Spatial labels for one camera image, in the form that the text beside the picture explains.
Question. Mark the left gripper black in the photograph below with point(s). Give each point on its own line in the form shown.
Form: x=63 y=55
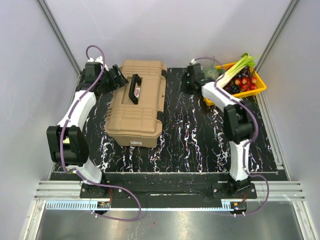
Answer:
x=122 y=80

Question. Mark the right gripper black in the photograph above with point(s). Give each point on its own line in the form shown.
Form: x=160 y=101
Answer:
x=182 y=83

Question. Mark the tan plastic tool box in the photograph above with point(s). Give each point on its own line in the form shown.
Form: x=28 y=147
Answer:
x=136 y=113

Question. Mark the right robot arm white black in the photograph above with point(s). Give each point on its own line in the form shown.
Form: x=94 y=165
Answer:
x=239 y=124

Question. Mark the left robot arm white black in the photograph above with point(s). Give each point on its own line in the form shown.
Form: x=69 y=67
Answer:
x=74 y=158

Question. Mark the green melon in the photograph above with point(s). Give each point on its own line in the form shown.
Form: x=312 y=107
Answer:
x=211 y=72

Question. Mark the dark grape bunch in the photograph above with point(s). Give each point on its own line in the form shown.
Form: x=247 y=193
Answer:
x=231 y=88

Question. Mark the black marble pattern mat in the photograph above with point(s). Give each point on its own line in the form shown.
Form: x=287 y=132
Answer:
x=192 y=138

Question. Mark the red yellow cherry cluster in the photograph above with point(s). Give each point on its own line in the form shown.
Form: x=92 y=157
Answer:
x=246 y=84

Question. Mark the leek with green leaves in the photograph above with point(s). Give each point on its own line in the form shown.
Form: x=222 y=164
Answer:
x=246 y=60

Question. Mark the yellow plastic tray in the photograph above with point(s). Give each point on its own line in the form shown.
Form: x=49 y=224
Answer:
x=260 y=84

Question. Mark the napa cabbage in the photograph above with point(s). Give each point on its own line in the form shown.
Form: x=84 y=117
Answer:
x=66 y=141

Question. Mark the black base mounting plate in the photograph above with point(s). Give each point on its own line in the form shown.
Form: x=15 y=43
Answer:
x=146 y=203

